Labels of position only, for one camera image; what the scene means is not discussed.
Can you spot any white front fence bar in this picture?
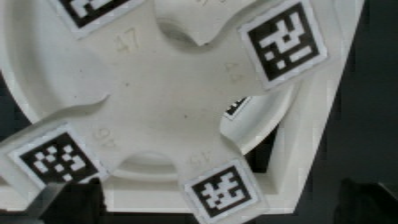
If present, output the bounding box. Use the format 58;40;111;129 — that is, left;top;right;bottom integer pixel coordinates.
99;0;363;215

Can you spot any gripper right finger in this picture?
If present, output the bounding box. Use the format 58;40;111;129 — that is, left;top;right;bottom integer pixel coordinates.
331;178;398;224

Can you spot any white round table top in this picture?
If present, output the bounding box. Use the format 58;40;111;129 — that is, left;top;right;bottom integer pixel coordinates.
0;0;308;186

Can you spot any white cross-shaped table base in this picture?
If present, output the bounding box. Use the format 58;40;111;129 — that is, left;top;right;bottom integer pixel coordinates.
0;0;328;224

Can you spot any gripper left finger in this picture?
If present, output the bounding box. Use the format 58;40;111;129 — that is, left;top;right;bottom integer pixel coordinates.
0;178;106;224

